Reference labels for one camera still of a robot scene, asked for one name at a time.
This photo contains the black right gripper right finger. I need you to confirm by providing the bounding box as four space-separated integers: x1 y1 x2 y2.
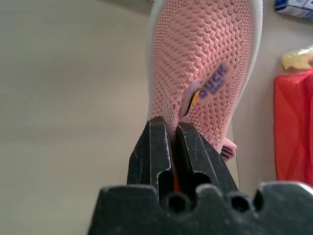
175 123 239 194

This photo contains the pink knit sneaker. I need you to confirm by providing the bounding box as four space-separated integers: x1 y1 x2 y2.
146 0 265 161

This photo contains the blue white toothpaste box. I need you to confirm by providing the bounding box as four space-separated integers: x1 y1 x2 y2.
273 0 313 18

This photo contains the coral red fabric pouch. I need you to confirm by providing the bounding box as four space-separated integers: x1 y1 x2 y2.
273 69 313 183

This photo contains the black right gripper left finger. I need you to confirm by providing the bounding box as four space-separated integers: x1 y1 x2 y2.
126 116 176 194

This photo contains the yellow clear plastic bag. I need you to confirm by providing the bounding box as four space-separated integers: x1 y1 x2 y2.
281 46 313 72

